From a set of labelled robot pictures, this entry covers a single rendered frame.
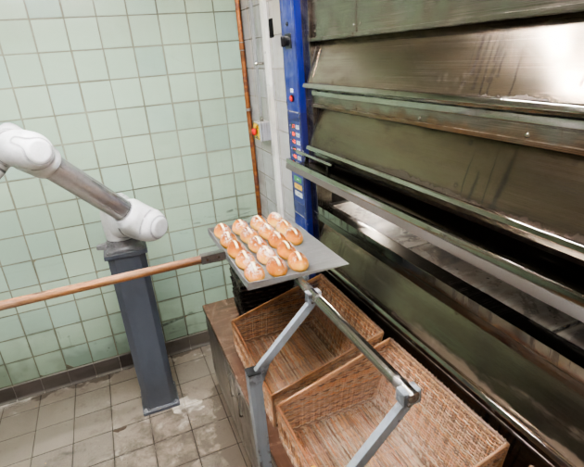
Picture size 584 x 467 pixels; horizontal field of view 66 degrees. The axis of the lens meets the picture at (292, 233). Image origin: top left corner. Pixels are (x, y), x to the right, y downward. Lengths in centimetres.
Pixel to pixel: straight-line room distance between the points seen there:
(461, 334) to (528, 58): 78
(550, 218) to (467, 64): 42
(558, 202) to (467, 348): 55
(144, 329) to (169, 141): 108
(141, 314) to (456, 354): 162
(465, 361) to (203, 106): 201
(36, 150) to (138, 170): 104
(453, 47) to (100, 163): 202
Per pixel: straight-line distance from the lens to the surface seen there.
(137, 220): 211
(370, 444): 108
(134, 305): 247
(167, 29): 274
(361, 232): 179
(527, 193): 114
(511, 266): 101
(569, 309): 95
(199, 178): 283
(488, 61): 120
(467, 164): 127
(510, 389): 137
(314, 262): 155
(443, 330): 151
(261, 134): 252
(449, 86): 127
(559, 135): 108
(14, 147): 184
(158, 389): 278
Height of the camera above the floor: 186
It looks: 22 degrees down
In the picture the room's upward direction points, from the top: 4 degrees counter-clockwise
